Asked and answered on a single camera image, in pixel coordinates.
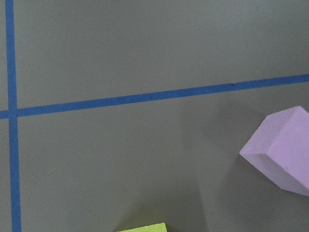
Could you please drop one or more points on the light pink foam block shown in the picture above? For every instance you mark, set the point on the light pink foam block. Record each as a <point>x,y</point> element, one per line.
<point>279,149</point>

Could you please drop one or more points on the yellow foam block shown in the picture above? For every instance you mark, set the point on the yellow foam block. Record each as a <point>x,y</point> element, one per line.
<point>159,227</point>

